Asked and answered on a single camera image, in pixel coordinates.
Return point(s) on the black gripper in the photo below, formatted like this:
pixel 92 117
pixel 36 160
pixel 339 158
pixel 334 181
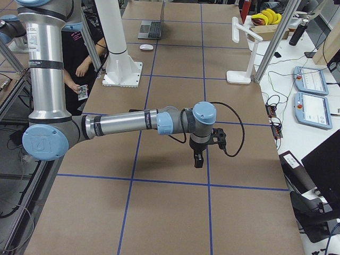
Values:
pixel 196 148

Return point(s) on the white computer mouse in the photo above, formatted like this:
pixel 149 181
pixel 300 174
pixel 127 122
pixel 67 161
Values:
pixel 146 47

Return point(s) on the grey laptop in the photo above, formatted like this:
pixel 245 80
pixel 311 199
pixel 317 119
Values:
pixel 150 30

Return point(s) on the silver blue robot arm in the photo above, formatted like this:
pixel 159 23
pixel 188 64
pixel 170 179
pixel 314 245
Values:
pixel 53 130

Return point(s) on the orange black usb hub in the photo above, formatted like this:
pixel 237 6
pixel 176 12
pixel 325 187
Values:
pixel 271 110

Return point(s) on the blue teach pendant near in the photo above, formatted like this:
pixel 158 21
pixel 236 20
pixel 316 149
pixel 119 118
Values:
pixel 312 110

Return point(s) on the blue teach pendant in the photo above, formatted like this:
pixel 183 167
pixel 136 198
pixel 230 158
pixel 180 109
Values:
pixel 310 80
pixel 312 110

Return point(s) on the black monitor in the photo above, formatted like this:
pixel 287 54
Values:
pixel 322 165

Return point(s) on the blue teach pendant far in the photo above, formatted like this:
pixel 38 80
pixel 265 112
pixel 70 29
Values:
pixel 310 80

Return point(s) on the cardboard box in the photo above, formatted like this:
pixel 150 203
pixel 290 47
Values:
pixel 267 32

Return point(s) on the person in black shirt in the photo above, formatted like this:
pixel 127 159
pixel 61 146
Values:
pixel 79 71

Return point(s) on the yellow bananas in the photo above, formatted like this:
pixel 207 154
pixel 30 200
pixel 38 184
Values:
pixel 266 17

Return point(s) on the black water bottle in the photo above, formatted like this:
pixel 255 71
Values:
pixel 299 32

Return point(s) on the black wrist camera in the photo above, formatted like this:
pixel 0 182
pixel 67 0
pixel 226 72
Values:
pixel 219 138

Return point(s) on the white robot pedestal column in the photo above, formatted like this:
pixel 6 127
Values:
pixel 121 69

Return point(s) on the aluminium frame post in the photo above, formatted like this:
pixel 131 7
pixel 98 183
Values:
pixel 290 9

